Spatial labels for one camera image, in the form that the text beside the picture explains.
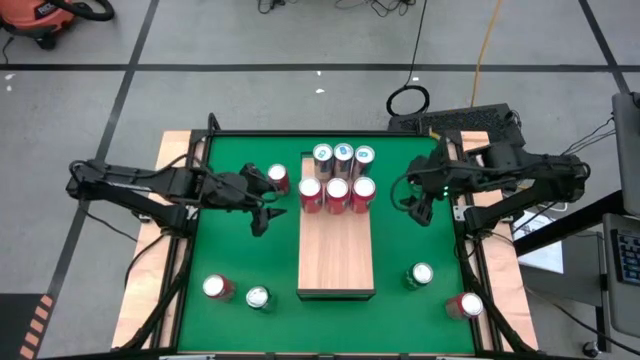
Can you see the wooden table side board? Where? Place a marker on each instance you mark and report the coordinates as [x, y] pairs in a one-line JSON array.
[[142, 270], [507, 285]]

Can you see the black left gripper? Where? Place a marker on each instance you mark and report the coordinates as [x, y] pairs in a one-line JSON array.
[[230, 190]]

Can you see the black mesh computer case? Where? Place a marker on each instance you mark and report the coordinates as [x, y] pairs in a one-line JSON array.
[[465, 120]]

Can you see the green tray table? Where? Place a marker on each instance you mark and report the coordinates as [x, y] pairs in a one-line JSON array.
[[320, 133]]

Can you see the silver metal mounting bracket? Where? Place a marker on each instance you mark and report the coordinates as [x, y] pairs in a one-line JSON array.
[[145, 217], [462, 212]]

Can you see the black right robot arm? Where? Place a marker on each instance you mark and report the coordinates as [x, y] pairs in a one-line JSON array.
[[525, 167]]

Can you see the blue silver Red Bull can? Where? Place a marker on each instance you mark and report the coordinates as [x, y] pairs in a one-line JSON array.
[[343, 151], [322, 152], [364, 154]]

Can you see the red Fanta soda can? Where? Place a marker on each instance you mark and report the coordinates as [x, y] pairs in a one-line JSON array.
[[471, 304], [337, 188], [310, 187], [276, 172], [364, 187], [214, 286]]

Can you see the green Sprite soda can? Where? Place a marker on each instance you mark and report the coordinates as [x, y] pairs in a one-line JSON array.
[[422, 273], [257, 296]]

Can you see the yellow tape tag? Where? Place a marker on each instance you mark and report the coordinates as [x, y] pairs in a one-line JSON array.
[[434, 135]]

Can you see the black metal beam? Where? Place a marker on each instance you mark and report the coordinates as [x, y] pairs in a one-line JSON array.
[[565, 227]]

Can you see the orange shop vacuum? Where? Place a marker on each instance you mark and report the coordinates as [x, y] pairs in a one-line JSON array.
[[35, 17]]

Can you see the black orange striped floor mat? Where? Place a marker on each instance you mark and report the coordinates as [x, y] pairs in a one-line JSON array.
[[15, 330]]

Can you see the grey desk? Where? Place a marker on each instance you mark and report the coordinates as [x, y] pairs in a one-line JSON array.
[[622, 310]]

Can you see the dark computer keyboard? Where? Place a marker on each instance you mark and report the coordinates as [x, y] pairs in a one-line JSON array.
[[629, 257]]

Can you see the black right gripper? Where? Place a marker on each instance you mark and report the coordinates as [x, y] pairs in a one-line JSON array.
[[430, 175]]

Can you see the wooden shelf with black frame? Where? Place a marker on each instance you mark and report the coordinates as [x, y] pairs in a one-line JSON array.
[[335, 250]]

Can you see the grey monitor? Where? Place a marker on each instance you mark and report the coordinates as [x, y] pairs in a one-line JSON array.
[[629, 150]]

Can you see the white paper sheet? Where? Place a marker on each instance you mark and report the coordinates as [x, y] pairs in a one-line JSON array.
[[547, 257]]

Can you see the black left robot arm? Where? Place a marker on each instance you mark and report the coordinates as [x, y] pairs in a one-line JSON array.
[[175, 182]]

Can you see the black round knob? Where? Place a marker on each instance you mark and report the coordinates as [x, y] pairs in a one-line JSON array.
[[590, 347]]

